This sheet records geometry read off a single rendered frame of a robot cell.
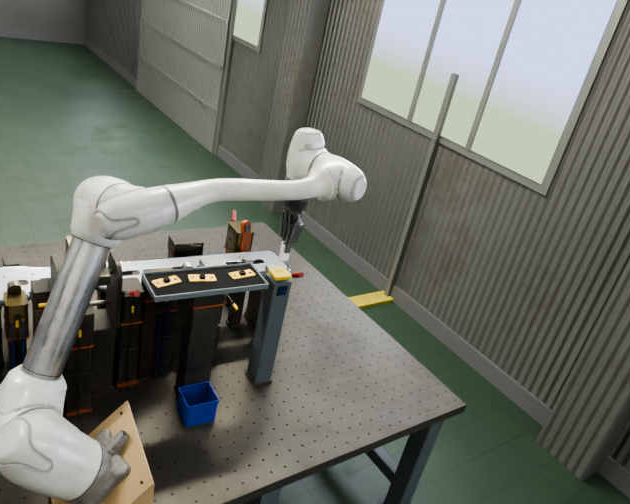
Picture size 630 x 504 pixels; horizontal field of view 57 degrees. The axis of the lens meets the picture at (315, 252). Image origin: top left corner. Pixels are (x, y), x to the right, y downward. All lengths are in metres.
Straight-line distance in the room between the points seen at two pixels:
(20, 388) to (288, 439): 0.84
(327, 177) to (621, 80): 1.99
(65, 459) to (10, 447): 0.12
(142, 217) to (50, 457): 0.59
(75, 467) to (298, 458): 0.72
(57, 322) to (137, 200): 0.40
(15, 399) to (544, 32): 2.98
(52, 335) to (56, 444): 0.29
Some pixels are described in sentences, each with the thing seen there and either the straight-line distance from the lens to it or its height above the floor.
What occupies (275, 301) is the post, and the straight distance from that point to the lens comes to 1.95.
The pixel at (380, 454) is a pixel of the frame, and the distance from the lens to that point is 2.74.
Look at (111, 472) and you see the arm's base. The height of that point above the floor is 0.88.
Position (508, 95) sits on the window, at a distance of 3.57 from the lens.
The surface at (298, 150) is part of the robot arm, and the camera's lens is 1.72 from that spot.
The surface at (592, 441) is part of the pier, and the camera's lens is 3.40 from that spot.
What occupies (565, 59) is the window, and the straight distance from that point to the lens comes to 3.41.
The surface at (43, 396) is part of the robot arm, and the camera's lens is 1.67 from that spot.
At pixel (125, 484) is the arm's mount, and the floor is 0.87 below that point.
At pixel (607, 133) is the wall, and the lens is 3.28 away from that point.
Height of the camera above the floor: 2.11
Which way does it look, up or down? 27 degrees down
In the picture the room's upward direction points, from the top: 13 degrees clockwise
